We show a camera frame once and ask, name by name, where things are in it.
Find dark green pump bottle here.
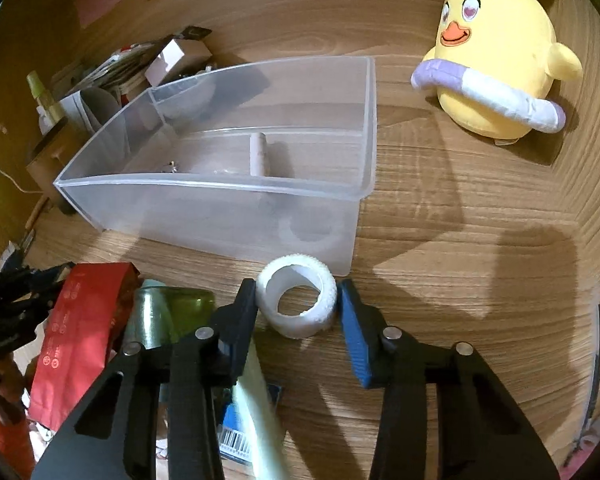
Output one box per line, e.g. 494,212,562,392
123,280,215,349

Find red packet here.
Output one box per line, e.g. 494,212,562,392
29,262,140,431

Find pale green cream tube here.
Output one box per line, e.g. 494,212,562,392
233,340,291,480

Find blue Max staples box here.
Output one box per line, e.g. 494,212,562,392
215,381,284,465

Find white tape roll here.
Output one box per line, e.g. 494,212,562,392
256,254,337,339

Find pink lip balm tube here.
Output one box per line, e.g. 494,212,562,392
249,132,268,177

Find person's hand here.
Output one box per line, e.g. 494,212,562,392
0,353,35,479

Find black pen in sleeve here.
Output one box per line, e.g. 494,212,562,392
576,299,600,448

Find yellow green spray bottle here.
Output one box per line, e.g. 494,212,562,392
27,70,65,127

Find clear plastic storage bin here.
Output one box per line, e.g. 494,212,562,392
55,56,377,275

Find stack of books and papers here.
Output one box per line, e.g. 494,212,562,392
60,26,212,136

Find small white cardboard box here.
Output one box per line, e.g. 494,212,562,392
144,39,212,87

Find yellow chick plush toy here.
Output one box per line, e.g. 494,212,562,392
411,0,583,145

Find pink paw keychain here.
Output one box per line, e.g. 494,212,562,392
559,416,600,480

